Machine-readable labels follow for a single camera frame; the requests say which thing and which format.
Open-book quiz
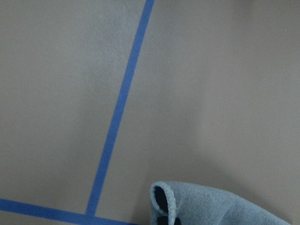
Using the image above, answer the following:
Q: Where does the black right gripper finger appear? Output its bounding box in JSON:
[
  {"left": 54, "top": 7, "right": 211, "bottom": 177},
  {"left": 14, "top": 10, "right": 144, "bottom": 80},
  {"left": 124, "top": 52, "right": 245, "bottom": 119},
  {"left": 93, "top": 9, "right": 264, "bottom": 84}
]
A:
[{"left": 157, "top": 217, "right": 181, "bottom": 225}]

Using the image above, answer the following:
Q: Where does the blue grey towel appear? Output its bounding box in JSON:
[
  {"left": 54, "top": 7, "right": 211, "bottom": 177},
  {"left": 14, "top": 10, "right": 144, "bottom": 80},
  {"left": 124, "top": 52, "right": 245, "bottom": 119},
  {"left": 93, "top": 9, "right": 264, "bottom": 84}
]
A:
[{"left": 150, "top": 181, "right": 287, "bottom": 225}]

